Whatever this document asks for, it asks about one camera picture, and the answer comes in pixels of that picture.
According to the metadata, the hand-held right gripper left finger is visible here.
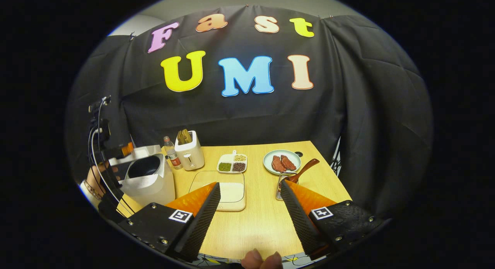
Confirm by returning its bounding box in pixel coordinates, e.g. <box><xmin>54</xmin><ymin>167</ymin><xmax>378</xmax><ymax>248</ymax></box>
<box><xmin>118</xmin><ymin>182</ymin><xmax>221</xmax><ymax>262</ymax></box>

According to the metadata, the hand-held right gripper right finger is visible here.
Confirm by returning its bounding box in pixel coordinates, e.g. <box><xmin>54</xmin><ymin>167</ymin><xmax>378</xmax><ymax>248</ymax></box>
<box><xmin>280</xmin><ymin>179</ymin><xmax>385</xmax><ymax>261</ymax></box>

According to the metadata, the metal wire chopstick holder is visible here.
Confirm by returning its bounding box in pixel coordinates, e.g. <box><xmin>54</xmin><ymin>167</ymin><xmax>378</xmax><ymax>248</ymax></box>
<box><xmin>275</xmin><ymin>172</ymin><xmax>299</xmax><ymax>201</ymax></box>

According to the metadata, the white rice cooker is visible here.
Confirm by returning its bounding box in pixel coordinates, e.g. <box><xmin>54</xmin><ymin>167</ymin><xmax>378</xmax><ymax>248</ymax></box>
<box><xmin>108</xmin><ymin>144</ymin><xmax>176</xmax><ymax>207</ymax></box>

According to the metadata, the dark wooden spoon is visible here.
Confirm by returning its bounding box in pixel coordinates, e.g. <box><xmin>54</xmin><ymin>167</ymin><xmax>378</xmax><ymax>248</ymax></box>
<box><xmin>288</xmin><ymin>158</ymin><xmax>321</xmax><ymax>184</ymax></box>

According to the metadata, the red meat piece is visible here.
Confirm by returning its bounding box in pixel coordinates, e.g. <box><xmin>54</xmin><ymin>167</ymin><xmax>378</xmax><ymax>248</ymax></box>
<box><xmin>271</xmin><ymin>156</ymin><xmax>287</xmax><ymax>173</ymax></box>
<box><xmin>280</xmin><ymin>155</ymin><xmax>297</xmax><ymax>171</ymax></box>

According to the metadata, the clear plastic bottle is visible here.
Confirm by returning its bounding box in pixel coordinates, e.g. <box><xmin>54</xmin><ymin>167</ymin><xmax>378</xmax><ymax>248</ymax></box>
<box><xmin>163</xmin><ymin>136</ymin><xmax>183</xmax><ymax>170</ymax></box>

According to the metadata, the pale green plate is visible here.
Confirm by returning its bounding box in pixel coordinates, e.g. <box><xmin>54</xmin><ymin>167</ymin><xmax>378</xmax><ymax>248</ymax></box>
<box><xmin>263</xmin><ymin>149</ymin><xmax>302</xmax><ymax>175</ymax></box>

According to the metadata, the white toaster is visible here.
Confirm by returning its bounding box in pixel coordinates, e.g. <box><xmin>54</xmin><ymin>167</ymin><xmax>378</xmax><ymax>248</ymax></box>
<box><xmin>174</xmin><ymin>130</ymin><xmax>205</xmax><ymax>171</ymax></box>

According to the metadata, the white divided grain dish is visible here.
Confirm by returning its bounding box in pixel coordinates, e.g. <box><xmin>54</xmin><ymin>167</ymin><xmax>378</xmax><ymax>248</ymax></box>
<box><xmin>217</xmin><ymin>150</ymin><xmax>248</xmax><ymax>173</ymax></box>

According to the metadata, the white stand leg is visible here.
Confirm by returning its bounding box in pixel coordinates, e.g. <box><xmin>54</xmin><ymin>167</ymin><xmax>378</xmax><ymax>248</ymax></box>
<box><xmin>331</xmin><ymin>137</ymin><xmax>343</xmax><ymax>177</ymax></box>

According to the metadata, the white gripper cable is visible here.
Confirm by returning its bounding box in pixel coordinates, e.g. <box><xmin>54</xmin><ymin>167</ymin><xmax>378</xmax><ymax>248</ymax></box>
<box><xmin>88</xmin><ymin>102</ymin><xmax>137</xmax><ymax>216</ymax></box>

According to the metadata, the beaded bracelet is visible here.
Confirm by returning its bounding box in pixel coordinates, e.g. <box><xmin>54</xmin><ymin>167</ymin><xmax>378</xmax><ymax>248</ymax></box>
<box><xmin>83</xmin><ymin>179</ymin><xmax>102</xmax><ymax>202</ymax></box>

